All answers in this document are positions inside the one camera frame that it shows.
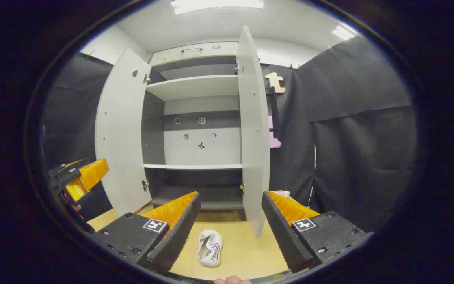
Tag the small ceiling light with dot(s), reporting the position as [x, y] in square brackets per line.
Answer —
[343, 33]

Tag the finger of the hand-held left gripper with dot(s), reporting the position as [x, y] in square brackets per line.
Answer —
[75, 189]
[67, 173]

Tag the grey shoe cabinet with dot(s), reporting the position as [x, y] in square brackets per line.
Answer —
[195, 86]

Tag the large ceiling light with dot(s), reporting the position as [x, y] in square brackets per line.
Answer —
[217, 4]

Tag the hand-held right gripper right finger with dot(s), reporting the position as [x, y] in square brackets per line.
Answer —
[284, 236]

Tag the white shoe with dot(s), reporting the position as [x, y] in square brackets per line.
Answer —
[211, 250]

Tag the grey cabinet door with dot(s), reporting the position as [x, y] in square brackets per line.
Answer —
[120, 138]
[252, 138]

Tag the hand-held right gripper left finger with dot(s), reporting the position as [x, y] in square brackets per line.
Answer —
[179, 232]

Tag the black backdrop cloth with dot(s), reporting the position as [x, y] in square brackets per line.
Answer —
[361, 157]

